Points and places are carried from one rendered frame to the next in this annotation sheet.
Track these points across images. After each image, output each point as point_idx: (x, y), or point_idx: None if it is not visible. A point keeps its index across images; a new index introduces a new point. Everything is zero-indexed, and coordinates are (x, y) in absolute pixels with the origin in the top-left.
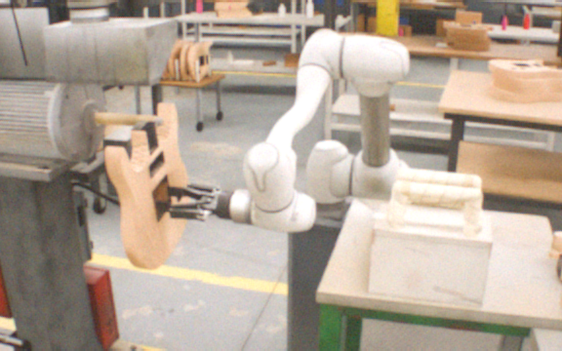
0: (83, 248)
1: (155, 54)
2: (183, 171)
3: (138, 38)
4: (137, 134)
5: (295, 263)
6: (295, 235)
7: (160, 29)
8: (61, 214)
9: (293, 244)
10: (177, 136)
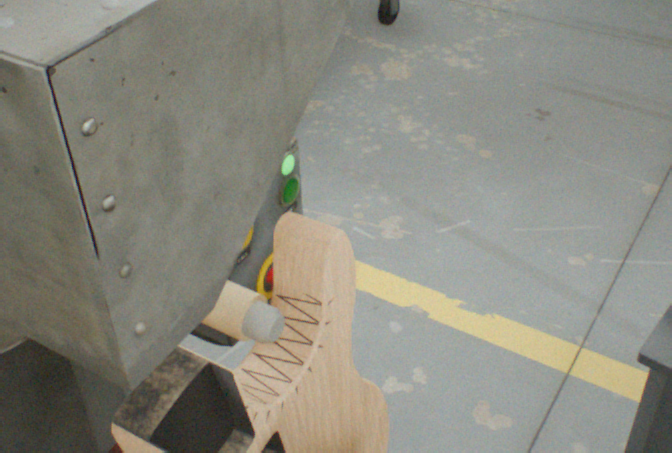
0: (112, 411)
1: (172, 189)
2: (370, 402)
3: (7, 123)
4: (137, 447)
5: (652, 449)
6: (669, 398)
7: (209, 16)
8: (14, 396)
9: (658, 412)
10: (348, 328)
